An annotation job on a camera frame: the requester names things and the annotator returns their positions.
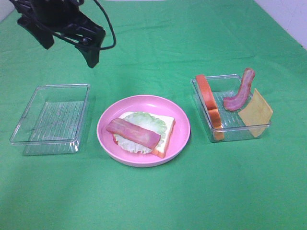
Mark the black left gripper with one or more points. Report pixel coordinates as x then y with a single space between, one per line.
45 19

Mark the pink bacon strip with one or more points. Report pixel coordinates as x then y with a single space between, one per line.
236 102
133 133

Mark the yellow cheese slice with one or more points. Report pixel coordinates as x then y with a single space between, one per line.
256 114

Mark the green lettuce leaf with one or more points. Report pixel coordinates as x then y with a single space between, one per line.
148 122

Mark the white bread slice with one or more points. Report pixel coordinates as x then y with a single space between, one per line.
169 129
209 106

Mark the clear plastic tray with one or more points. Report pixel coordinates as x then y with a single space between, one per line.
53 120
233 127

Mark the clear left plastic tray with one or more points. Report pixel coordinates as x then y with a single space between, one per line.
53 120

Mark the green tablecloth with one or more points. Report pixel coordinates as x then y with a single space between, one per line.
256 184

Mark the clear right plastic tray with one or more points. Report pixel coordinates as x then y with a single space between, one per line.
233 127

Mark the pink round plate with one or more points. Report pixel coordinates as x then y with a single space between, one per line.
145 103

